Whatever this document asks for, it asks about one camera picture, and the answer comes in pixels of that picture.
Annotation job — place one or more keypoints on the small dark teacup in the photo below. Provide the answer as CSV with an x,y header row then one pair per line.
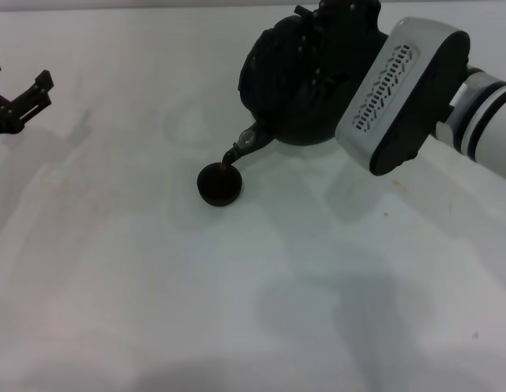
x,y
218,188

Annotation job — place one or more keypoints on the black round teapot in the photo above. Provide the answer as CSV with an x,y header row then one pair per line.
x,y
273,81

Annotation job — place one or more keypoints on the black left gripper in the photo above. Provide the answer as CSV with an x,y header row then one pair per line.
x,y
2,118

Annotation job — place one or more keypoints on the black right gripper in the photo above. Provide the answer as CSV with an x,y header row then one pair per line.
x,y
351,24

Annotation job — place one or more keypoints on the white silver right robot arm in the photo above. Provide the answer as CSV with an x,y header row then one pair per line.
x,y
494,118

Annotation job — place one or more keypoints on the right wrist camera housing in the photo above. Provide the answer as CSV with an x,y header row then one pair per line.
x,y
400,102

